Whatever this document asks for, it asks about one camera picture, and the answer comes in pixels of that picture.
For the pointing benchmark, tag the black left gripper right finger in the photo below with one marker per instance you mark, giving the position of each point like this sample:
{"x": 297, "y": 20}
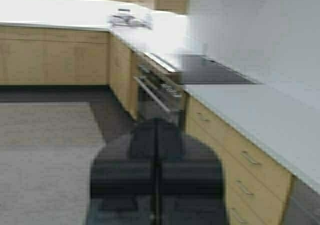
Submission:
{"x": 191, "y": 181}

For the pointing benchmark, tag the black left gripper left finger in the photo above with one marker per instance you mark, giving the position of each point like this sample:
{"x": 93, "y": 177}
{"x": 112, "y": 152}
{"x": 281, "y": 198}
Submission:
{"x": 121, "y": 179}

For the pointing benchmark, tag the wooden drawer cabinet under counter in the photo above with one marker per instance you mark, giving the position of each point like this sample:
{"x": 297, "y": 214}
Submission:
{"x": 257, "y": 186}

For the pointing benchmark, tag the stainless built-in oven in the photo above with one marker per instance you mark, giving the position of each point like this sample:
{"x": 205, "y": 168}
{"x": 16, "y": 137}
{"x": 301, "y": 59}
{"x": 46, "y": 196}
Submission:
{"x": 157, "y": 95}

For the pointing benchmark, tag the black induction cooktop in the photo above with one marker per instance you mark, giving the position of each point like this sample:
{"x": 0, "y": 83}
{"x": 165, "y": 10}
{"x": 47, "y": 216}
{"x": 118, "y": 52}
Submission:
{"x": 196, "y": 70}

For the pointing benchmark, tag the wooden corner base cabinets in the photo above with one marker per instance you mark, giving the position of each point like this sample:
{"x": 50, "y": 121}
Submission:
{"x": 65, "y": 57}

